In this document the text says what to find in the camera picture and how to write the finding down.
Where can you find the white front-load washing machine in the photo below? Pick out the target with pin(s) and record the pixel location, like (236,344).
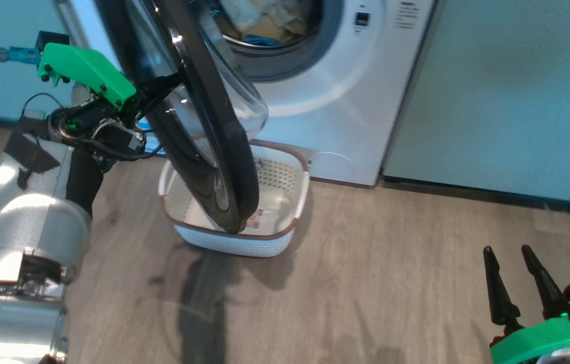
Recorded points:
(345,101)

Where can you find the blue energy label sticker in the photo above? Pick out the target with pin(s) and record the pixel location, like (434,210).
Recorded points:
(152,149)

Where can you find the cream laundry basket brown rim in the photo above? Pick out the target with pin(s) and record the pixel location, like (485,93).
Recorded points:
(275,177)

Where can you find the blue garment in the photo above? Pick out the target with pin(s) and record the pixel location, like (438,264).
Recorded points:
(262,40)

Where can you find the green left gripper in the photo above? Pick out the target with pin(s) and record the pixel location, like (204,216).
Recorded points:
(88,71)

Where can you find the dark round washing machine door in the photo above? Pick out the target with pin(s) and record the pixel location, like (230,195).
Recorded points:
(214,151)

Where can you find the round white filter cover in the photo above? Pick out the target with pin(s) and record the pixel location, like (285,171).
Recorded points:
(333,163)

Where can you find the pale green cabinet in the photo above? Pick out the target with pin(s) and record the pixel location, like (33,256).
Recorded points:
(492,101)
(2,15)

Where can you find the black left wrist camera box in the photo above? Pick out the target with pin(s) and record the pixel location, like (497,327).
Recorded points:
(52,39)

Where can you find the white cloth blue print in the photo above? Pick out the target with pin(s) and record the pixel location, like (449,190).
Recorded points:
(254,12)

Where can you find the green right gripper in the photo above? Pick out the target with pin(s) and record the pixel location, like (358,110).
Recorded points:
(532,344)

